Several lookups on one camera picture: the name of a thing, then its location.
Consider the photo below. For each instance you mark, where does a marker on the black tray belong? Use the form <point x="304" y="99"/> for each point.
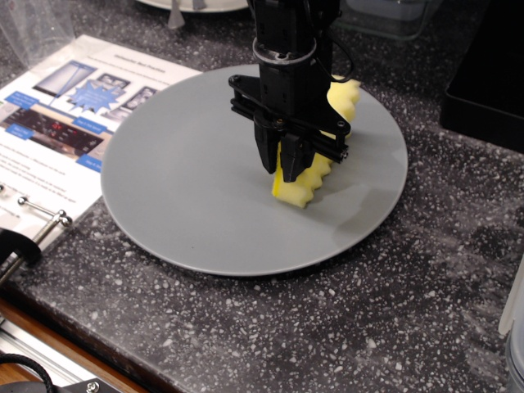
<point x="484" y="100"/>

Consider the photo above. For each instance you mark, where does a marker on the translucent plastic container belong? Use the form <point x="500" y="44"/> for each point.
<point x="511" y="326"/>

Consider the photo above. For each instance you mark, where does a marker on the black base bracket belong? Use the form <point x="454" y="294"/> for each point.
<point x="46" y="384"/>

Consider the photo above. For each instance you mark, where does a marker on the laminated instruction sheet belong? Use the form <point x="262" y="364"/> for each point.
<point x="56" y="120"/>

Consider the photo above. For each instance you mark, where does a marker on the yellow foam sponge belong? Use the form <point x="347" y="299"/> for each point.
<point x="343" y="99"/>

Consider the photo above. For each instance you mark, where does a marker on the clear plastic bag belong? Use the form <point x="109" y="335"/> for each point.
<point x="36" y="29"/>

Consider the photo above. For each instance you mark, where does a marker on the white plate with cutlery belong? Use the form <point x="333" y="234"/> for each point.
<point x="205" y="6"/>

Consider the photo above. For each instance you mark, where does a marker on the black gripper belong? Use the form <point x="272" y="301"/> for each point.
<point x="289" y="105"/>

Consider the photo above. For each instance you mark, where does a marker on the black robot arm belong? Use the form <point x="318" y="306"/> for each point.
<point x="291" y="33"/>

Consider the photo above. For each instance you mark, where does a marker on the clear glass container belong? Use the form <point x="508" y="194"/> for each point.
<point x="401" y="20"/>

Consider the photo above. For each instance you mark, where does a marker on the aluminium rail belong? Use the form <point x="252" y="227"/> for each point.
<point x="62" y="370"/>

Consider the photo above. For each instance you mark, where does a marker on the metal screw clamp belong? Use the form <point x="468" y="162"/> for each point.
<point x="18" y="249"/>

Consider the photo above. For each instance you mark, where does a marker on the grey round plate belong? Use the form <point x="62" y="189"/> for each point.
<point x="182" y="178"/>

